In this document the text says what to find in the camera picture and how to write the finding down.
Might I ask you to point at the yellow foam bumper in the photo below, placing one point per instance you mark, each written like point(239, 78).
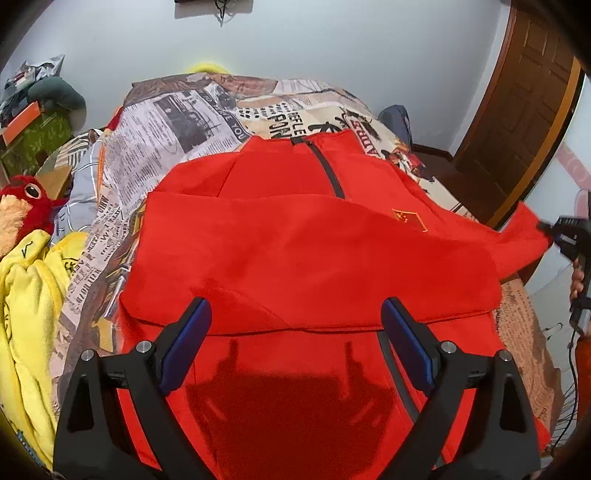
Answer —
point(207, 68)

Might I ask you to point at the green patterned cloth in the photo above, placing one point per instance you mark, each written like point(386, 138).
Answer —
point(44, 134)

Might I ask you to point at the brown cardboard sheet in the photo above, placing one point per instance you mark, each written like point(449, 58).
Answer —
point(55, 179)

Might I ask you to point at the newspaper print blanket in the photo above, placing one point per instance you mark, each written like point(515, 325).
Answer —
point(184, 124)

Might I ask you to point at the dark grey neck pillow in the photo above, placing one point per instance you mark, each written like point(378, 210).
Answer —
point(60, 92)

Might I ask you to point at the yellow fleece garment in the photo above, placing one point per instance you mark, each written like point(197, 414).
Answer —
point(27, 323)

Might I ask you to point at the grey plaid sheet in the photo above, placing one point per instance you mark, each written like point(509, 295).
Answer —
point(81, 194)

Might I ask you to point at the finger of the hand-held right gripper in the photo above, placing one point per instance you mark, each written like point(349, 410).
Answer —
point(551, 230)

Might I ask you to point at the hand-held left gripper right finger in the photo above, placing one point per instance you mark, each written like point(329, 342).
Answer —
point(408, 344)

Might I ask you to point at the red zip jacket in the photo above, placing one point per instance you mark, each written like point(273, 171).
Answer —
point(300, 258)

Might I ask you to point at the white wardrobe door pink print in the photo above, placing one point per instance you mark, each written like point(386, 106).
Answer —
point(565, 184)

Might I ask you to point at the orange box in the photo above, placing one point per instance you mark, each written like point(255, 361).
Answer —
point(18, 124)

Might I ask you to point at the red plush toy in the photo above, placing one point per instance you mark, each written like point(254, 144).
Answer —
point(30, 201)

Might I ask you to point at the blue-grey bag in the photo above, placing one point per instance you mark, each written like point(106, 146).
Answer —
point(396, 122)

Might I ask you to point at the brown wooden door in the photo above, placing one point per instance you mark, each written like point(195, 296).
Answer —
point(517, 115)

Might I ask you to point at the person's right forearm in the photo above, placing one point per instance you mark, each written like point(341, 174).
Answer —
point(584, 364)

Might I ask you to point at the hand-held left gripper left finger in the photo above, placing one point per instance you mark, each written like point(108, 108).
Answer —
point(187, 344)

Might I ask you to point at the person's right hand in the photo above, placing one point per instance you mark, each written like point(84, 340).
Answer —
point(577, 281)

